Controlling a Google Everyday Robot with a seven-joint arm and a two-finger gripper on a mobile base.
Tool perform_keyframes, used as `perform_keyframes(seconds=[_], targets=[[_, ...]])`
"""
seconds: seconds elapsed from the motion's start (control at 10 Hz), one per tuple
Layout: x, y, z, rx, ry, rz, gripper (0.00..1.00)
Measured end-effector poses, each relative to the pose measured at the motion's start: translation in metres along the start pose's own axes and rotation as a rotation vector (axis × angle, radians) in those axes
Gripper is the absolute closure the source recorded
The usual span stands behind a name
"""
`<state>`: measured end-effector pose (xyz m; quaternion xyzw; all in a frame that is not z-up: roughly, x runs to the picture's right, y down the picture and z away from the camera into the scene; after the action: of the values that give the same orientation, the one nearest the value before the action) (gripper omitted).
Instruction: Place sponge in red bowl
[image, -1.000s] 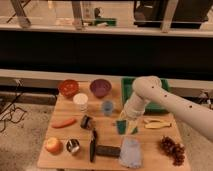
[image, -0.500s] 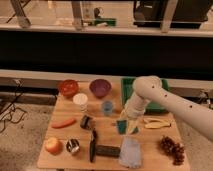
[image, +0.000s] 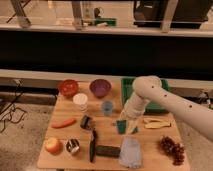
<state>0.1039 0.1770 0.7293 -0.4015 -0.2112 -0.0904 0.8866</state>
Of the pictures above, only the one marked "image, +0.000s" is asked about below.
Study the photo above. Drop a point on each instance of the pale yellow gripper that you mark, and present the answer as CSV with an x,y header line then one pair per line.
x,y
131,125

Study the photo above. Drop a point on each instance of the teal green sponge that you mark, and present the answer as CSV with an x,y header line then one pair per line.
x,y
121,127

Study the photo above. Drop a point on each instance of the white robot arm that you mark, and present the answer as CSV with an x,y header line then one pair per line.
x,y
148,89

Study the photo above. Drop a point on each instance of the purple bowl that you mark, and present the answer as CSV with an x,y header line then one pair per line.
x,y
100,87

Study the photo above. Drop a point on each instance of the red bowl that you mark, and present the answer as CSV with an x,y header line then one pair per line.
x,y
68,88

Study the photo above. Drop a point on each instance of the yellow banana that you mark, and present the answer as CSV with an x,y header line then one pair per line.
x,y
156,123

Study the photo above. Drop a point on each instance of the green plastic tray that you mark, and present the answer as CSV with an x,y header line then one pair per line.
x,y
126,91

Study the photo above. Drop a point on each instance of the small blue cup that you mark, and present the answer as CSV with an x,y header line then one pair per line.
x,y
107,108

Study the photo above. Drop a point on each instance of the light blue cloth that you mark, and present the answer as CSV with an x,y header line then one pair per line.
x,y
130,154

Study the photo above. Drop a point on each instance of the dark rectangular block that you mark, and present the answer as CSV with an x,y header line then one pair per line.
x,y
108,151

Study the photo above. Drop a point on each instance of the small black can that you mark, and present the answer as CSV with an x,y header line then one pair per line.
x,y
86,123

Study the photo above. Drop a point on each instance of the dark red grape bunch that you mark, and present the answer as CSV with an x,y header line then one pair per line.
x,y
173,149

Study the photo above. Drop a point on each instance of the white paper cup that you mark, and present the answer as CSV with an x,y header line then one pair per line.
x,y
81,100

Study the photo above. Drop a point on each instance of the orange carrot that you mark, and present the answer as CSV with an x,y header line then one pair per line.
x,y
64,124

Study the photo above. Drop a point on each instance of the silver metal cup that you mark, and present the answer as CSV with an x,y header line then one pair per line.
x,y
73,146

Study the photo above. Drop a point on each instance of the red apple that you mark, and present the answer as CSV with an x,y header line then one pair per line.
x,y
53,145

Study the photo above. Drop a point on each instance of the green box in background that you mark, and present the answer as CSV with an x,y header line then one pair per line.
x,y
105,22

